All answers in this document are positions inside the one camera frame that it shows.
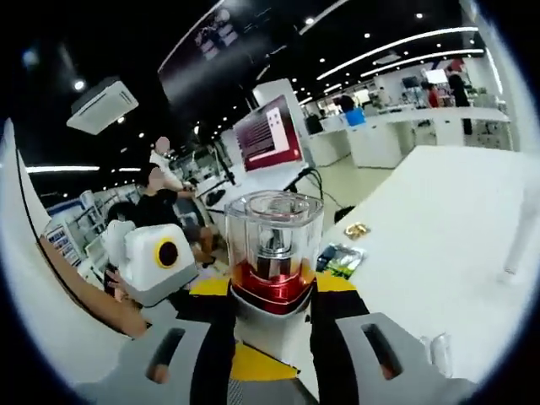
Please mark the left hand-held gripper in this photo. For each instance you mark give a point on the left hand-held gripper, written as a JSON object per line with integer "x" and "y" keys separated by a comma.
{"x": 143, "y": 253}

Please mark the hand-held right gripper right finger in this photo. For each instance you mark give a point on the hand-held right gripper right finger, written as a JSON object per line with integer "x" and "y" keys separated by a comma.
{"x": 337, "y": 358}

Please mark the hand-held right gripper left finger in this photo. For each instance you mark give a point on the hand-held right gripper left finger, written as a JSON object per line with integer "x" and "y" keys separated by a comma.
{"x": 198, "y": 358}

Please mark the red collar skincare bottle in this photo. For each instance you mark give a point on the red collar skincare bottle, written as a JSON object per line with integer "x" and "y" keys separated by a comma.
{"x": 274, "y": 291}

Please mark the white storage shelves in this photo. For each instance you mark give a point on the white storage shelves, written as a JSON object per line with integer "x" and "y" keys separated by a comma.
{"x": 80, "y": 223}

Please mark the person's left hand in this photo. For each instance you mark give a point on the person's left hand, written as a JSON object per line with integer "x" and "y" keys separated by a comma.
{"x": 126, "y": 312}

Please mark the dark green foil pouch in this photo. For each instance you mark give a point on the dark green foil pouch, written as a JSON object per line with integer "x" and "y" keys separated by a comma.
{"x": 341, "y": 261}

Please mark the person's white shirt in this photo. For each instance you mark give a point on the person's white shirt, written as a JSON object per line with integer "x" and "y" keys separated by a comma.
{"x": 38, "y": 295}

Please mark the small gold packet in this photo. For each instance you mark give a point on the small gold packet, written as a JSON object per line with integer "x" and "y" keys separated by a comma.
{"x": 358, "y": 230}

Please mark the white standing desk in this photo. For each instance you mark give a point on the white standing desk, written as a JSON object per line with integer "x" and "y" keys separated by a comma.
{"x": 261, "y": 181}

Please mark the ceiling air conditioner unit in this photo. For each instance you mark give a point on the ceiling air conditioner unit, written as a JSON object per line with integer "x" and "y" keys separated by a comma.
{"x": 103, "y": 107}

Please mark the red screen monitor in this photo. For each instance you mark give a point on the red screen monitor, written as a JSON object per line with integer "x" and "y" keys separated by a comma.
{"x": 266, "y": 135}

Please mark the long white counter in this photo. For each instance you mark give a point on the long white counter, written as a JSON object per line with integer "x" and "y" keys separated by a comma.
{"x": 379, "y": 143}

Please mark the large dark overhead screen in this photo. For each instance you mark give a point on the large dark overhead screen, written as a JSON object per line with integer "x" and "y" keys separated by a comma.
{"x": 211, "y": 38}

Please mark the blue bin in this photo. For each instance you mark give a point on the blue bin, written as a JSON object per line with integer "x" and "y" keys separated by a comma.
{"x": 355, "y": 116}

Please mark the wall display screen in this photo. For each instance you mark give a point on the wall display screen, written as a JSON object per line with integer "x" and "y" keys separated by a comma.
{"x": 434, "y": 76}

